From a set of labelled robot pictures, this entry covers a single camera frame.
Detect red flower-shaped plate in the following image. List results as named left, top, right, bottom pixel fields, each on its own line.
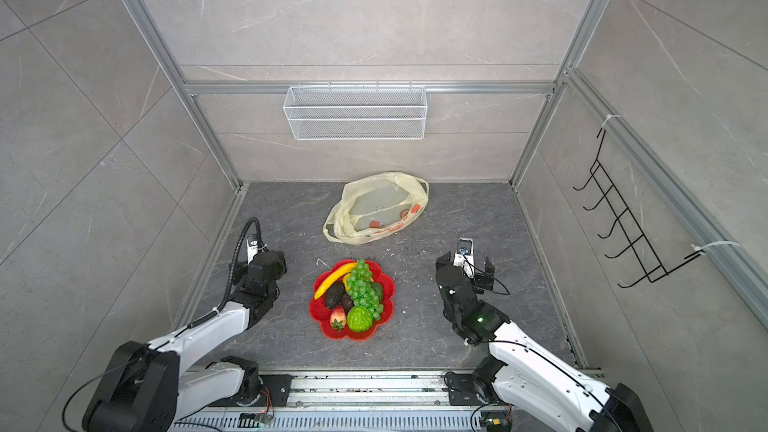
left=309, top=259, right=396, bottom=341

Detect dark fake avocado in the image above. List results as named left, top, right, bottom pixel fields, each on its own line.
left=323, top=281, right=346, bottom=310

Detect yellow fake banana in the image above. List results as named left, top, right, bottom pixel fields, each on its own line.
left=314, top=262, right=358, bottom=299

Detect red yellow fake apple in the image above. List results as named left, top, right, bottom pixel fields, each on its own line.
left=329, top=306, right=347, bottom=331

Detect round dark brown fake fruit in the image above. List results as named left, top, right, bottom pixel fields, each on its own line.
left=339, top=293, right=355, bottom=314

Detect green fake grape bunch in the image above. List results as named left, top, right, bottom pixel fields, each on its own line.
left=344, top=259, right=384, bottom=320

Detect light green bumpy fake fruit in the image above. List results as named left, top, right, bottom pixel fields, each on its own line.
left=347, top=306, right=374, bottom=333

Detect cream plastic bag orange prints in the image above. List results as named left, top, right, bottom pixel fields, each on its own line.
left=322, top=172, right=430, bottom=245

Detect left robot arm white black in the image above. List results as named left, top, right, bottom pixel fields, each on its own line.
left=82, top=250, right=287, bottom=431

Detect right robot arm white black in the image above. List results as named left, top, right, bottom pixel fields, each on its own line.
left=435, top=253, right=653, bottom=431

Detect white zip tie upper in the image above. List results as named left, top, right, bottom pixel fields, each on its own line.
left=600, top=114, right=622, bottom=130

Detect white zip tie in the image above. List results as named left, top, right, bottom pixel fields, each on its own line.
left=600, top=114, right=622, bottom=130
left=691, top=240, right=741, bottom=253

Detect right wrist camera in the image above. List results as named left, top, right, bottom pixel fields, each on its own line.
left=453, top=237, right=475, bottom=279

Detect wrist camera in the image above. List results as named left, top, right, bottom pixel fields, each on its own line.
left=246, top=236, right=266, bottom=263
left=453, top=237, right=475, bottom=279

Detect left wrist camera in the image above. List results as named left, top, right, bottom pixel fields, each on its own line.
left=246, top=236, right=266, bottom=263

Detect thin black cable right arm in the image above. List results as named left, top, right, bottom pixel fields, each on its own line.
left=467, top=254, right=625, bottom=432

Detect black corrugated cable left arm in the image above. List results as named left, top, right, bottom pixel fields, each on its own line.
left=179, top=217, right=265, bottom=331

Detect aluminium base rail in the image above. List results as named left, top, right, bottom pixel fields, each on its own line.
left=175, top=370, right=507, bottom=430

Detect white wire mesh basket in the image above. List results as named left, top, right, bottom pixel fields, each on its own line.
left=283, top=85, right=428, bottom=141

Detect black wire hook rack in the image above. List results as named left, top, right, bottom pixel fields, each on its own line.
left=572, top=129, right=704, bottom=289

